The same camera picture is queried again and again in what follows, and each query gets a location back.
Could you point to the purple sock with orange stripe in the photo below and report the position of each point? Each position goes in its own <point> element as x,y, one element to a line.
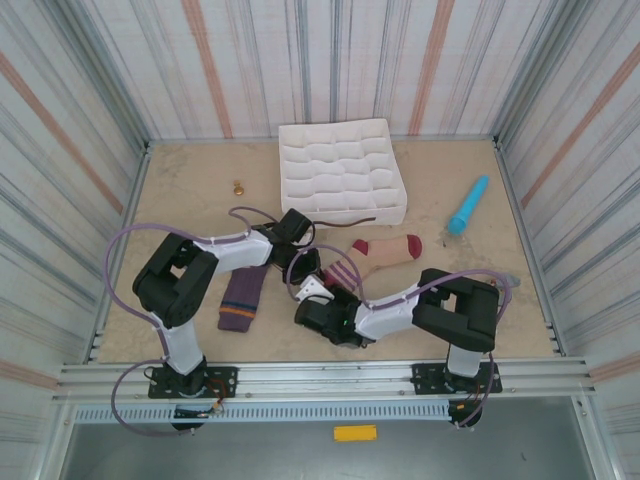
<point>240,305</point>

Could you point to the white fabric organizer box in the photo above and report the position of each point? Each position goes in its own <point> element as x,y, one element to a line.
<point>340,165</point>

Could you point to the beige sock with red toe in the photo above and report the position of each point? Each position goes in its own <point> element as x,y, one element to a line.
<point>390,250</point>

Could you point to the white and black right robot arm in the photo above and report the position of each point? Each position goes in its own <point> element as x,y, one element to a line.
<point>390,320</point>

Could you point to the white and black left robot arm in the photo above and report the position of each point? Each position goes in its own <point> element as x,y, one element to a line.
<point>180,345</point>

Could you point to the small brass knob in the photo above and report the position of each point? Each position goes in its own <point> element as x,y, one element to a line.
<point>239,189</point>

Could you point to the yellow label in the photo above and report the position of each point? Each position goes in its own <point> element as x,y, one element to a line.
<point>355,433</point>

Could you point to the blue plastic tube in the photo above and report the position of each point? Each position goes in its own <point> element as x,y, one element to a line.
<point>467,207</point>

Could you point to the aluminium mounting rail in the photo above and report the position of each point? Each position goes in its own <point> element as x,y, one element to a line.
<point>325,372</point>

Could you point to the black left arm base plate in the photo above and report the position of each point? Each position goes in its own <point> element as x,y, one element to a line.
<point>225,380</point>

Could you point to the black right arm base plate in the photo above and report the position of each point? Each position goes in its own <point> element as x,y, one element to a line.
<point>425,381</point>

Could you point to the metal side rail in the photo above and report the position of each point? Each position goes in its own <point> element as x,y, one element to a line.
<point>121,250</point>
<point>518,200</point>

